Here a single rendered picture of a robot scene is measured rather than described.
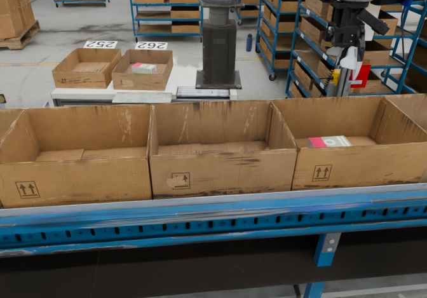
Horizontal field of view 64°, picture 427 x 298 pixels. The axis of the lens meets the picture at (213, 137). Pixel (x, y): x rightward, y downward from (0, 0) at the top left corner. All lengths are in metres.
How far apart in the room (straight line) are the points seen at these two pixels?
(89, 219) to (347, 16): 0.87
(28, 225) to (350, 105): 1.05
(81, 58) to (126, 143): 1.26
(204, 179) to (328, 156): 0.34
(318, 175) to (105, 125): 0.69
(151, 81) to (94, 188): 1.04
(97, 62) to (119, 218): 1.56
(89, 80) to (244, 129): 1.06
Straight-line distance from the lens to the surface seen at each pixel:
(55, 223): 0.98
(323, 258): 1.21
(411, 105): 1.41
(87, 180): 0.96
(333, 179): 1.05
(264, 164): 0.94
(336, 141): 1.25
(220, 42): 1.88
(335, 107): 1.27
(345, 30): 1.04
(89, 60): 2.39
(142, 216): 0.93
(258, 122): 1.20
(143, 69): 2.14
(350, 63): 1.06
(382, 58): 2.56
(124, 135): 1.20
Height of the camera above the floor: 1.57
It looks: 33 degrees down
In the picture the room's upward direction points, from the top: 1 degrees clockwise
